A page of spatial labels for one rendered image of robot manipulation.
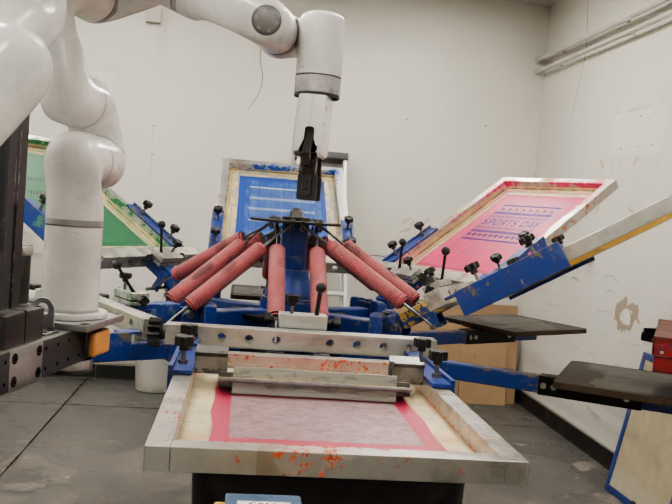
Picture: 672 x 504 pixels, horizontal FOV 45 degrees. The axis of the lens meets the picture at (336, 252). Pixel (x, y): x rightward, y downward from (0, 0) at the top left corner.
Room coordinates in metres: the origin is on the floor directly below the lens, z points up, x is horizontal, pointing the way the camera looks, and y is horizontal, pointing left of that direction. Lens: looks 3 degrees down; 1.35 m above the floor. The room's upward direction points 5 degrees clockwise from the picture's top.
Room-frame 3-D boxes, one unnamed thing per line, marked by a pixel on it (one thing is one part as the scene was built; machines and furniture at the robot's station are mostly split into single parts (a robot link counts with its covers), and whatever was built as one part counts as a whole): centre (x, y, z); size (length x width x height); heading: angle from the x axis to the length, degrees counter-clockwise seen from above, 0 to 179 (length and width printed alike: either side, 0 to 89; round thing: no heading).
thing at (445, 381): (1.85, -0.23, 0.98); 0.30 x 0.05 x 0.07; 7
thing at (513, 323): (3.03, -0.40, 0.91); 1.34 x 0.40 x 0.08; 127
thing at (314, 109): (1.33, 0.05, 1.49); 0.10 x 0.07 x 0.11; 174
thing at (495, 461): (1.58, 0.01, 0.97); 0.79 x 0.58 x 0.04; 7
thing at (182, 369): (1.78, 0.32, 0.98); 0.30 x 0.05 x 0.07; 7
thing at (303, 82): (1.34, 0.05, 1.55); 0.09 x 0.07 x 0.03; 174
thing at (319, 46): (1.35, 0.09, 1.62); 0.15 x 0.10 x 0.11; 84
